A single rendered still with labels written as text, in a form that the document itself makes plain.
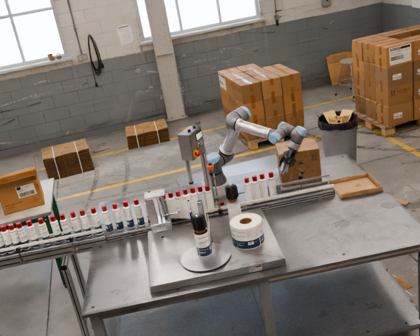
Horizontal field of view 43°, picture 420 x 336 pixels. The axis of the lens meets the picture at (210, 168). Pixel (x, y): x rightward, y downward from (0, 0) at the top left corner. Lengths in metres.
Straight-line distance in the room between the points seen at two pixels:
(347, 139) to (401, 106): 1.32
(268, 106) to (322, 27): 2.94
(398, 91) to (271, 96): 1.57
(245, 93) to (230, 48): 2.32
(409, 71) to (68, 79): 5.09
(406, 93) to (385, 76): 0.38
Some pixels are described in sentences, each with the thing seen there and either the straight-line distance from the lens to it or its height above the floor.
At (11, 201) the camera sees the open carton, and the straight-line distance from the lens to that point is 4.88.
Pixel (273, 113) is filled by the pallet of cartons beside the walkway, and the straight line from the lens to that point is 7.19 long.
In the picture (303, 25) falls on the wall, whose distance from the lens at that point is 9.58.
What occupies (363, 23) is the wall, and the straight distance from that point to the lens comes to 10.07.
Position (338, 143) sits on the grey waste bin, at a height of 0.38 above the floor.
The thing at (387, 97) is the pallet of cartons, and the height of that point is 0.53.
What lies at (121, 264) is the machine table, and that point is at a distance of 3.56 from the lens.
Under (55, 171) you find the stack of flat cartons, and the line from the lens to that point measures 7.64.
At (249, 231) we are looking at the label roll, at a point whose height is 1.01.
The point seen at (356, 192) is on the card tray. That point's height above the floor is 0.86.
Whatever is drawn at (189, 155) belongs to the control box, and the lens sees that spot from 3.66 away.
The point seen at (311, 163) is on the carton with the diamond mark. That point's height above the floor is 1.01.
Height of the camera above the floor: 2.62
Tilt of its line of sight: 22 degrees down
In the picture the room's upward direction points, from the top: 10 degrees counter-clockwise
